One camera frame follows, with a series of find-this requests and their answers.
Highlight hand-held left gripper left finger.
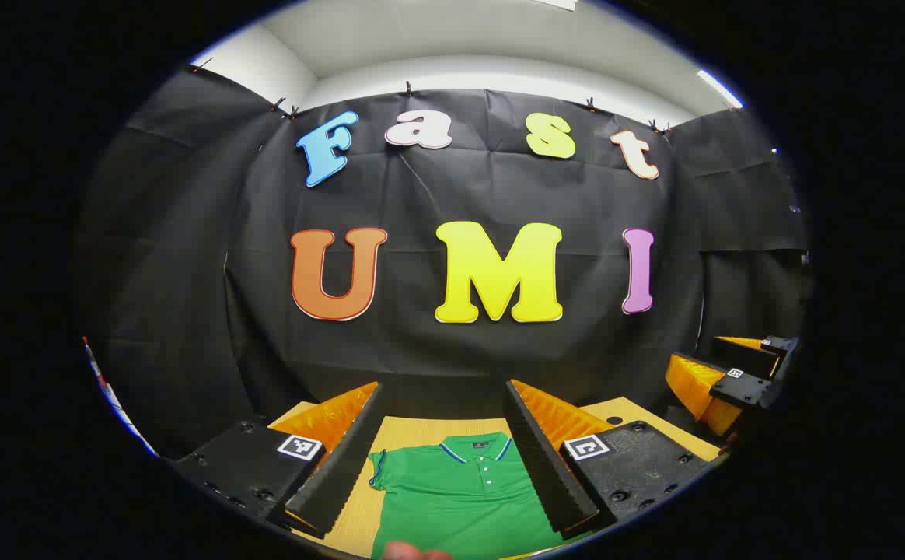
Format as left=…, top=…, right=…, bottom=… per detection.
left=173, top=381, right=387, bottom=540

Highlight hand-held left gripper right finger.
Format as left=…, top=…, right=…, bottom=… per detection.
left=503, top=379, right=716, bottom=540

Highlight green T-shirt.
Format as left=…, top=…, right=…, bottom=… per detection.
left=367, top=432, right=570, bottom=560

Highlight black backdrop cloth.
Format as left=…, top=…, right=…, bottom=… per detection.
left=75, top=66, right=809, bottom=460

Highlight computer monitor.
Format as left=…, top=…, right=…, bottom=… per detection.
left=82, top=336, right=159, bottom=458

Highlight ceiling light strip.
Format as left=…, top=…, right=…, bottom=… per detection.
left=696, top=68, right=744, bottom=110

